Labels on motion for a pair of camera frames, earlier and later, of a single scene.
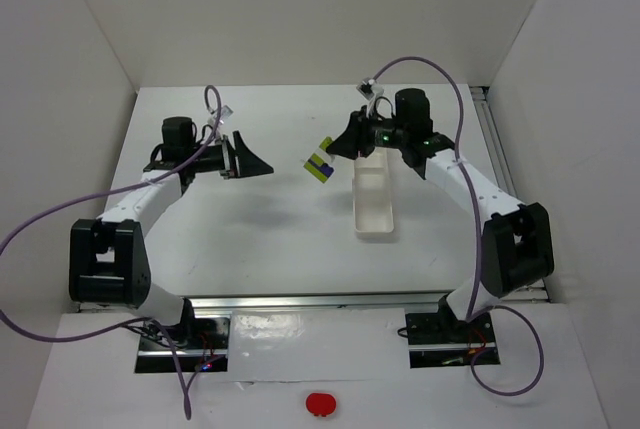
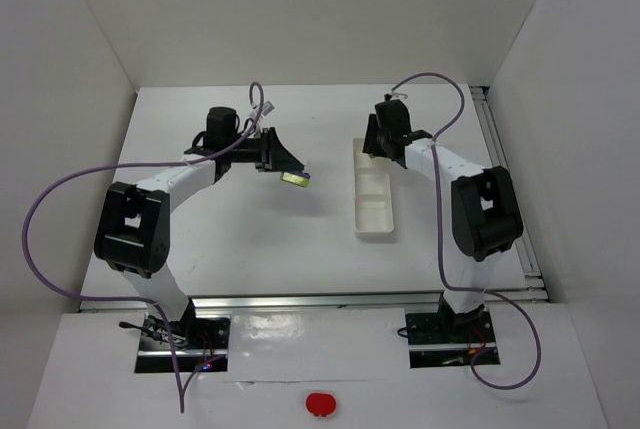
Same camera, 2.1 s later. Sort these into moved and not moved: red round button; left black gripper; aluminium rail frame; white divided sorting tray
Moved: left black gripper
Not moved: red round button; aluminium rail frame; white divided sorting tray
